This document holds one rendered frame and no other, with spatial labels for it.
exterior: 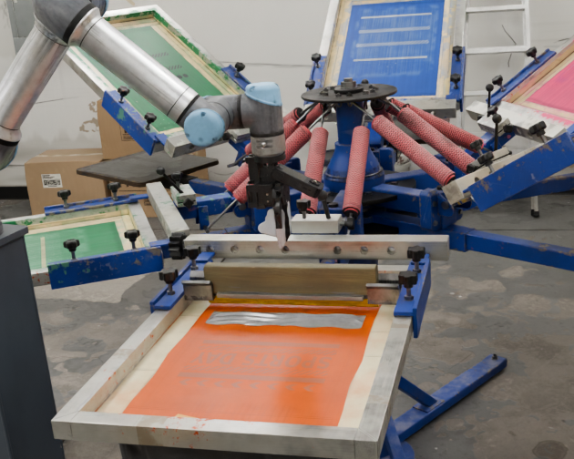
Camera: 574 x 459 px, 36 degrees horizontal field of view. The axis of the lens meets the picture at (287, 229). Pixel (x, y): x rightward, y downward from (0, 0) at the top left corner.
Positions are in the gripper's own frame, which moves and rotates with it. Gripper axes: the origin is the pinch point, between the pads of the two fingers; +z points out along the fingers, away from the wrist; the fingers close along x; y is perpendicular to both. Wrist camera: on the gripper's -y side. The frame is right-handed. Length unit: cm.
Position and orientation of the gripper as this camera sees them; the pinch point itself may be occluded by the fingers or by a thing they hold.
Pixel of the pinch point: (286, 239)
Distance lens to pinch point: 197.7
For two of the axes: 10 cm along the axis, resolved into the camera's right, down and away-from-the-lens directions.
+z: 0.9, 9.5, 3.0
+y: -9.7, 0.1, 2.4
